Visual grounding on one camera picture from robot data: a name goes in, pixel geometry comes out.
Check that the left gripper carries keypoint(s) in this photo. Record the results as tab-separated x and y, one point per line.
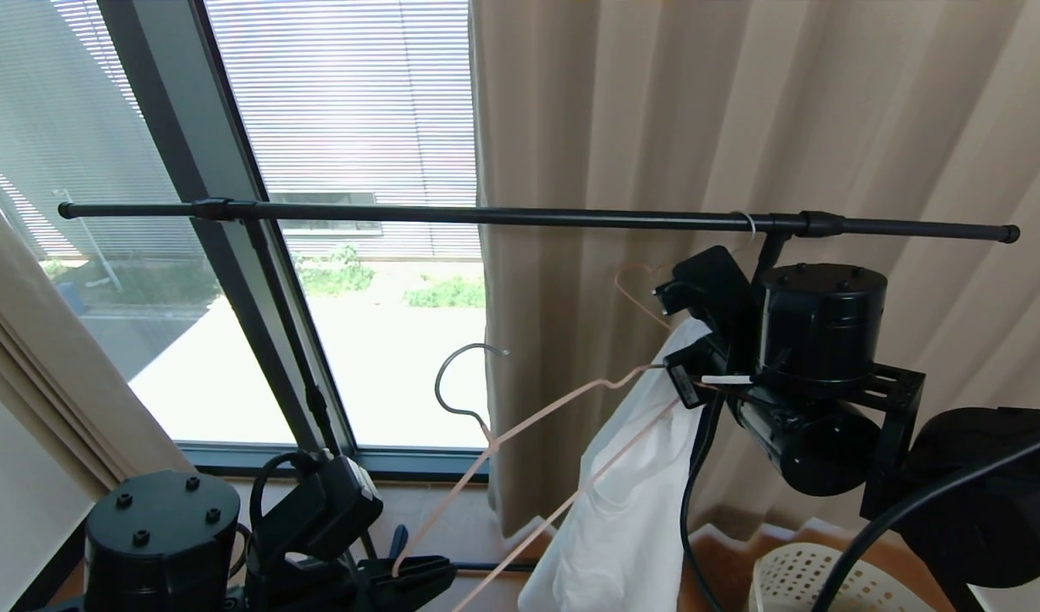
315	591

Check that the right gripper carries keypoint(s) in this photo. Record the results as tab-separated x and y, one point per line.
717	370

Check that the white printed T-shirt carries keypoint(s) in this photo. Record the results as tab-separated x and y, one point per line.
622	510

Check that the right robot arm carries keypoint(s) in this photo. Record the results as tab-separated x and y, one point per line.
821	331

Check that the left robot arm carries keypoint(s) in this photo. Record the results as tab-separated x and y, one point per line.
158	535

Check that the black clothes rack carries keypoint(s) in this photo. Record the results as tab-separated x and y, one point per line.
571	217

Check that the white laundry basket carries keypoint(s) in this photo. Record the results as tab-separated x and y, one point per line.
792	586

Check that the beige curtain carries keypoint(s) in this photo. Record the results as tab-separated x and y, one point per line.
35	382
656	110

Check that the window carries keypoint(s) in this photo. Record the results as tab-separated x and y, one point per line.
358	102

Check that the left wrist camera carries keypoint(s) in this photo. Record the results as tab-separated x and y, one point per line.
332	506

